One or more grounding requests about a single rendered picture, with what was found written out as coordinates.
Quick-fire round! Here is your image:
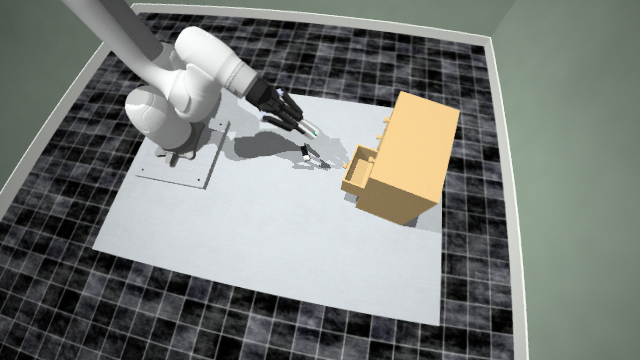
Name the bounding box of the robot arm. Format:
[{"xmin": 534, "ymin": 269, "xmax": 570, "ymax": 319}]
[{"xmin": 60, "ymin": 0, "xmax": 258, "ymax": 166}]

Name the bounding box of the tan chest of drawers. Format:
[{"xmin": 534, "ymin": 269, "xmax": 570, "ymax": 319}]
[{"xmin": 355, "ymin": 91, "xmax": 460, "ymax": 226}]

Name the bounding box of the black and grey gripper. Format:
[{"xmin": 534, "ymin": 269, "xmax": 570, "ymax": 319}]
[{"xmin": 245, "ymin": 78, "xmax": 317, "ymax": 140}]

